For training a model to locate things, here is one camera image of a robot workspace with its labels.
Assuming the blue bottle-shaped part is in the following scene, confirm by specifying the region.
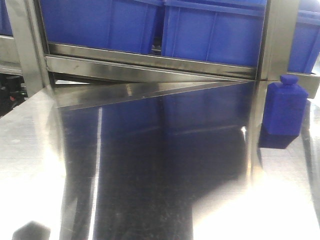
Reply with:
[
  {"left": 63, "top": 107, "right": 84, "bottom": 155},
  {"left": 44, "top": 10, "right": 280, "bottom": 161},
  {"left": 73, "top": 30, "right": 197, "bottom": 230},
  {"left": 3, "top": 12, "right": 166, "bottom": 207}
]
[{"left": 262, "top": 74, "right": 309, "bottom": 136}]

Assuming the blue plastic bin left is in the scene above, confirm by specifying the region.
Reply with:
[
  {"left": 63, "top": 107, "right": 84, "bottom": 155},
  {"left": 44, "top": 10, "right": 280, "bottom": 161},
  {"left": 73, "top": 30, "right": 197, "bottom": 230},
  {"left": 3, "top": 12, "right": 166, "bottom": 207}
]
[{"left": 40, "top": 0, "right": 164, "bottom": 54}]

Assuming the blue plastic bin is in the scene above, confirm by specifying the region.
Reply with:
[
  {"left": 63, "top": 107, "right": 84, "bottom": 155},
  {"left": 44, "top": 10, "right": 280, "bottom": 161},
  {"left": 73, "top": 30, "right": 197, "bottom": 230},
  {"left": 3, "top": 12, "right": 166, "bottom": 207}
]
[
  {"left": 161, "top": 0, "right": 266, "bottom": 67},
  {"left": 40, "top": 0, "right": 164, "bottom": 54},
  {"left": 288, "top": 10, "right": 320, "bottom": 74}
]

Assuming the blue plastic bin middle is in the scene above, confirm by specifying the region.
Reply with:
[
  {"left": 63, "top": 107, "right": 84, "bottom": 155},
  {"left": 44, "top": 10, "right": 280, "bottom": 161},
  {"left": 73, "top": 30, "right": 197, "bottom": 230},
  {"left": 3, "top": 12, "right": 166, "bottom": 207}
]
[{"left": 161, "top": 0, "right": 266, "bottom": 67}]

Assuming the blue plastic bin far right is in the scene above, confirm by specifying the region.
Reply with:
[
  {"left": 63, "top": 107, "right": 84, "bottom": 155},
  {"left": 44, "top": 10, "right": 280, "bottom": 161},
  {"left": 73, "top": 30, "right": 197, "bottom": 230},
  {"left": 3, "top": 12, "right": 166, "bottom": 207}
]
[{"left": 288, "top": 10, "right": 320, "bottom": 74}]

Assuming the stainless steel shelf frame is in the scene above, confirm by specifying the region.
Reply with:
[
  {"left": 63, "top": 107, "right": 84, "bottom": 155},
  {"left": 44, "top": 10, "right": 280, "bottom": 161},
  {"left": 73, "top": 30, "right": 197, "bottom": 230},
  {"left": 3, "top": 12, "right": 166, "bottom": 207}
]
[{"left": 0, "top": 0, "right": 320, "bottom": 110}]

